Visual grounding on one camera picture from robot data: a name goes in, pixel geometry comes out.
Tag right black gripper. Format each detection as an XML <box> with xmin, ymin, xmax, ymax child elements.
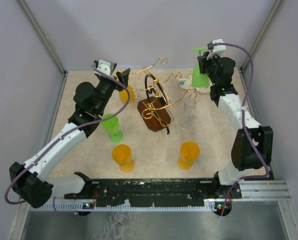
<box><xmin>198</xmin><ymin>51</ymin><xmax>220</xmax><ymax>86</ymax></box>

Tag orange wine glass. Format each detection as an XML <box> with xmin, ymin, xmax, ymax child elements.
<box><xmin>119</xmin><ymin>85</ymin><xmax>136</xmax><ymax>104</ymax></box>
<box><xmin>177</xmin><ymin>141</ymin><xmax>200</xmax><ymax>170</ymax></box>
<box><xmin>111</xmin><ymin>144</ymin><xmax>134</xmax><ymax>172</ymax></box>

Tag green wine glass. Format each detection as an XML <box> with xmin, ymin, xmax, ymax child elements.
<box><xmin>101</xmin><ymin>113</ymin><xmax>123</xmax><ymax>143</ymax></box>
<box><xmin>192</xmin><ymin>47</ymin><xmax>209</xmax><ymax>88</ymax></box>

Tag gold wire wine glass rack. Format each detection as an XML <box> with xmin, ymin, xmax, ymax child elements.
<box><xmin>130</xmin><ymin>57</ymin><xmax>197</xmax><ymax>134</ymax></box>

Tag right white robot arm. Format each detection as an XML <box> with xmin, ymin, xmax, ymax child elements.
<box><xmin>197</xmin><ymin>51</ymin><xmax>273</xmax><ymax>198</ymax></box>

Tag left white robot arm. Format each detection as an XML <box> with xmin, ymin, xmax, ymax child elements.
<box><xmin>4</xmin><ymin>67</ymin><xmax>130</xmax><ymax>208</ymax></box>

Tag clear wine glass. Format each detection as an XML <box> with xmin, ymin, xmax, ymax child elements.
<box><xmin>180</xmin><ymin>98</ymin><xmax>197</xmax><ymax>130</ymax></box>

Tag crumpled floral yellow cloth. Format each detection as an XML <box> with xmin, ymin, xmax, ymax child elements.
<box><xmin>178</xmin><ymin>72</ymin><xmax>211</xmax><ymax>94</ymax></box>

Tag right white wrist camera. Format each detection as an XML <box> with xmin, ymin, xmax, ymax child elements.
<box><xmin>207</xmin><ymin>38</ymin><xmax>226</xmax><ymax>59</ymax></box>

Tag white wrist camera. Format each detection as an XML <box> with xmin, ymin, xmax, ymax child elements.
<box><xmin>207</xmin><ymin>38</ymin><xmax>226</xmax><ymax>59</ymax></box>
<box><xmin>92</xmin><ymin>59</ymin><xmax>117</xmax><ymax>76</ymax></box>

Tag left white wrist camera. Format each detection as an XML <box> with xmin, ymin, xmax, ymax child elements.
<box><xmin>92</xmin><ymin>59</ymin><xmax>117</xmax><ymax>76</ymax></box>

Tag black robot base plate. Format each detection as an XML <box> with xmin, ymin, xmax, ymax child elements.
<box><xmin>64</xmin><ymin>178</ymin><xmax>230</xmax><ymax>208</ymax></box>

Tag white slotted cable duct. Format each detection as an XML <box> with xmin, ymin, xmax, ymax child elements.
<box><xmin>31</xmin><ymin>200</ymin><xmax>223</xmax><ymax>212</ymax></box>

